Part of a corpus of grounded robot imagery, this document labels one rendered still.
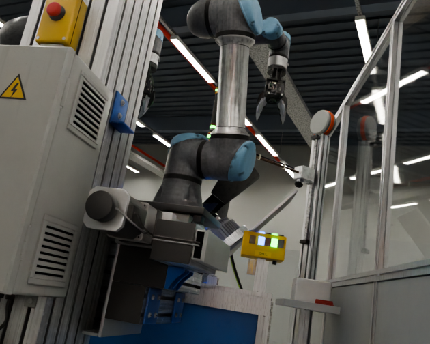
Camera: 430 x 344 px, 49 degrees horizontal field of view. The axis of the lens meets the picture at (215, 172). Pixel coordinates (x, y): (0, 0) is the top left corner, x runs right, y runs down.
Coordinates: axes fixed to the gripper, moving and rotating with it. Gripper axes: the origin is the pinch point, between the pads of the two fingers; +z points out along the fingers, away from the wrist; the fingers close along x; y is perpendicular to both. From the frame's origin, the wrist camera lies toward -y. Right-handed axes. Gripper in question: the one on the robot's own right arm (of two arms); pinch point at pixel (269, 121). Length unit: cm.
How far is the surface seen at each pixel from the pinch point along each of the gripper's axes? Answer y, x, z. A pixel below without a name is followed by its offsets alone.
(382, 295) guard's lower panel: 0, 45, 57
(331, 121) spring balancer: -85, 38, -39
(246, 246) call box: -9.5, -2.1, 46.6
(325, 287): -61, 38, 54
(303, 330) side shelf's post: -61, 30, 74
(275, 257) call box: -9, 9, 49
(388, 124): -5.3, 45.2, -7.2
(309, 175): -84, 29, -6
